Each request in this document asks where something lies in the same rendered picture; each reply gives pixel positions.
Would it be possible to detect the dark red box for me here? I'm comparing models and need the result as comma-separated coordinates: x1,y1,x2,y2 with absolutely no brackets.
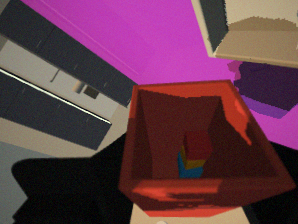
118,79,297,218

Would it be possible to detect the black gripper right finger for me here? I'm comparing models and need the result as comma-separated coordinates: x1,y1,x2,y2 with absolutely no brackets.
241,140,298,224

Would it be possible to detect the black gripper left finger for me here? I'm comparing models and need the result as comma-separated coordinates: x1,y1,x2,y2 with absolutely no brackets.
11,132,134,224

